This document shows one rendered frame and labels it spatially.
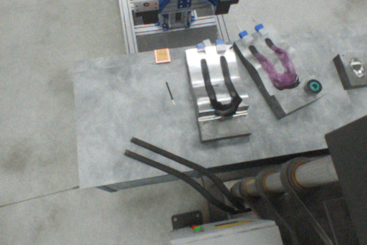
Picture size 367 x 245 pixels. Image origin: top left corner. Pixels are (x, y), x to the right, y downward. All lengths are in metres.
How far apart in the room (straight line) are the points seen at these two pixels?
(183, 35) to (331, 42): 1.11
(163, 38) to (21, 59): 1.21
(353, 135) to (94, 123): 1.32
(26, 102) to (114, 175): 1.34
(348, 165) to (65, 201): 2.12
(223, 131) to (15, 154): 1.66
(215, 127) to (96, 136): 0.61
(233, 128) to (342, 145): 1.04
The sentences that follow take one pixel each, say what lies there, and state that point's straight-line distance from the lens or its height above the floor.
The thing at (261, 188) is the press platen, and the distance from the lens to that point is 1.11.
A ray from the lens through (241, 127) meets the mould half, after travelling 1.59.
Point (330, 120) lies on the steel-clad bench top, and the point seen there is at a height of 0.80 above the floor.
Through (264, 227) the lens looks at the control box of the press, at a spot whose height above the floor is 1.47.
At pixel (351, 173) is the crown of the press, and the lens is 0.58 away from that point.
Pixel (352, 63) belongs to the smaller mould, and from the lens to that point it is 1.99.
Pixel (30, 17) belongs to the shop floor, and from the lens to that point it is 3.09.
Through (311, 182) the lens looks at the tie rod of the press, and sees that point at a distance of 0.82.
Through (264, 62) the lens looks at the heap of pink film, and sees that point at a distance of 1.69.
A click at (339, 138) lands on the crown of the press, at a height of 1.85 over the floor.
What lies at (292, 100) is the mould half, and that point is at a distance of 1.66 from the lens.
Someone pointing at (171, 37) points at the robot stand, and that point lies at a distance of 2.51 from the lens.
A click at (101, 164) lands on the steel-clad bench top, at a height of 0.80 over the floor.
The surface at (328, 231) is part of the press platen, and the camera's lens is 0.91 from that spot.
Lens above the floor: 2.35
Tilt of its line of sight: 70 degrees down
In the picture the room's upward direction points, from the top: 8 degrees clockwise
